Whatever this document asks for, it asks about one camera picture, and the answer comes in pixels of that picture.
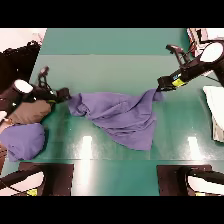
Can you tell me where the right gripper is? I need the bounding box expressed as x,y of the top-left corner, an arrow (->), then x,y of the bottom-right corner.
156,69 -> 186,93

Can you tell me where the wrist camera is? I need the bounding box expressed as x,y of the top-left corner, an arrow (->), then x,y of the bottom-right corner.
165,43 -> 194,67
37,65 -> 52,92

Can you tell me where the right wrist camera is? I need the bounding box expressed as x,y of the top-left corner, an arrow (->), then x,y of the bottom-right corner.
165,43 -> 194,67

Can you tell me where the black garment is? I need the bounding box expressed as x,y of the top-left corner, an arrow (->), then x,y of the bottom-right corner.
0,40 -> 42,95

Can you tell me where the white garment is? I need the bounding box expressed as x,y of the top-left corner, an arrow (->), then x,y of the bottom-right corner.
202,85 -> 224,144

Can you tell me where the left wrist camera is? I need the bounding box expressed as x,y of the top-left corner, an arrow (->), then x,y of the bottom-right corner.
37,65 -> 52,92

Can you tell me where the purple shirt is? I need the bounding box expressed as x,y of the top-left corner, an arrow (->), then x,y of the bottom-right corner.
67,87 -> 165,152

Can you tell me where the brown garment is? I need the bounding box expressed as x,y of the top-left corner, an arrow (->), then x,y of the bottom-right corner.
7,99 -> 53,126

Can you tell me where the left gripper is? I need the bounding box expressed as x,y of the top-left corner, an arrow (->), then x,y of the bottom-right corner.
54,87 -> 72,104

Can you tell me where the purple garment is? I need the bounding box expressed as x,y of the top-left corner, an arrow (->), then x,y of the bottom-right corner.
0,122 -> 47,163

